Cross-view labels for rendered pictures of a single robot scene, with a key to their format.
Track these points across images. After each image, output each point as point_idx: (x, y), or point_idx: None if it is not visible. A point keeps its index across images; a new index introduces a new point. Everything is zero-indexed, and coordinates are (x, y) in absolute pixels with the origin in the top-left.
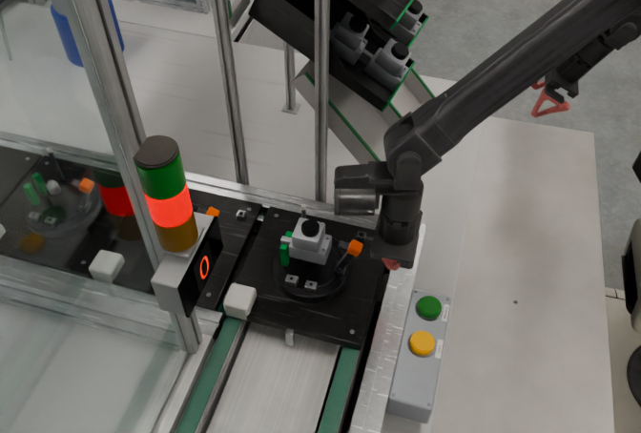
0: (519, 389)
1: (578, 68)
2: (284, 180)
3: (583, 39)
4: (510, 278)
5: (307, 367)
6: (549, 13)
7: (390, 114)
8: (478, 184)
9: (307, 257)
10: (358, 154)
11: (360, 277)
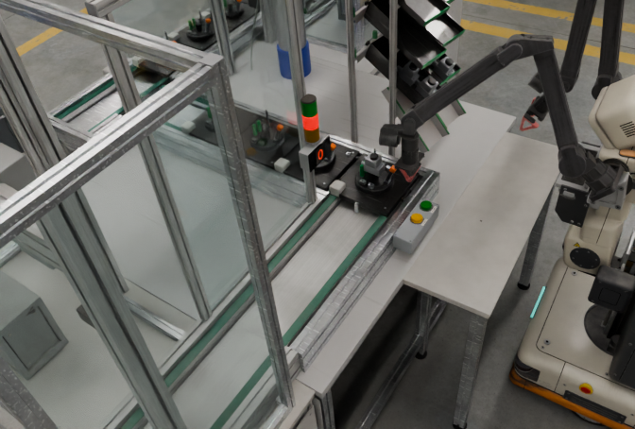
0: (465, 255)
1: (543, 104)
2: (378, 147)
3: (481, 77)
4: (483, 211)
5: (362, 222)
6: (471, 66)
7: (434, 116)
8: (486, 165)
9: (371, 171)
10: None
11: (397, 188)
